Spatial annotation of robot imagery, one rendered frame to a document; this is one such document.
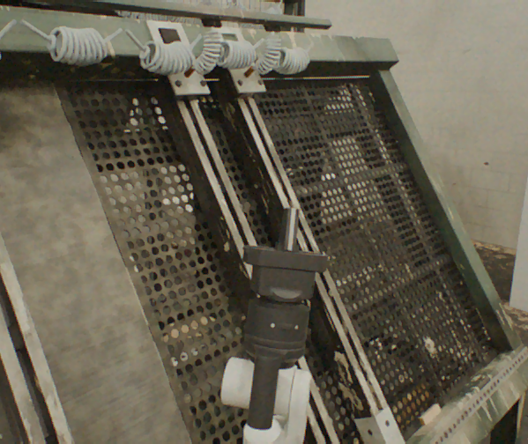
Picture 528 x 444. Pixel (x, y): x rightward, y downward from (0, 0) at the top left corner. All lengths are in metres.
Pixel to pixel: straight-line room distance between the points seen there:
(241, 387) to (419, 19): 5.92
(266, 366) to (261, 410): 0.06
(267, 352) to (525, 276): 3.97
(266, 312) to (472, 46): 5.56
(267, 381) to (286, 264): 0.15
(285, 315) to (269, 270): 0.07
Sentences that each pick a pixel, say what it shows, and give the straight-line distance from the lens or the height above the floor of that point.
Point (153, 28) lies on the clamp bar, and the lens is 1.35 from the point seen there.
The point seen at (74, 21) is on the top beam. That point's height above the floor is 1.92.
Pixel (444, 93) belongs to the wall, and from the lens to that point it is 6.25.
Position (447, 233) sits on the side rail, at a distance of 2.00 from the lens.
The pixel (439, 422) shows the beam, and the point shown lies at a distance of 1.62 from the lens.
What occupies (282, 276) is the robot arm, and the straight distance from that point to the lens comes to 0.73.
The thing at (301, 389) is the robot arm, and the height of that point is 1.41.
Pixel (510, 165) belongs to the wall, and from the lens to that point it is 5.99.
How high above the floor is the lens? 1.83
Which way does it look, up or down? 16 degrees down
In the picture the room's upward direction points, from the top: straight up
